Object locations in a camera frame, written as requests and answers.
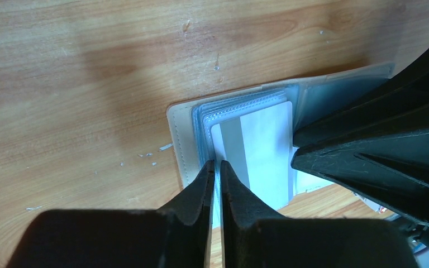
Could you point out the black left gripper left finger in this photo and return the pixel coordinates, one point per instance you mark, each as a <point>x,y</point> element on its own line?
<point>174,235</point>

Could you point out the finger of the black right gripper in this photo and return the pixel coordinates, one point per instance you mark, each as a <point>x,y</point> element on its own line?
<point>391,170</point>
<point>406,91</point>

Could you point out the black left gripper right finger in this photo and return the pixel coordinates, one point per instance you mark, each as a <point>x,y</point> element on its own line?
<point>255,235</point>

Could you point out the white card with magnetic stripe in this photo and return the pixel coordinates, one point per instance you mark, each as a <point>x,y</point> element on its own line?
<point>258,147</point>

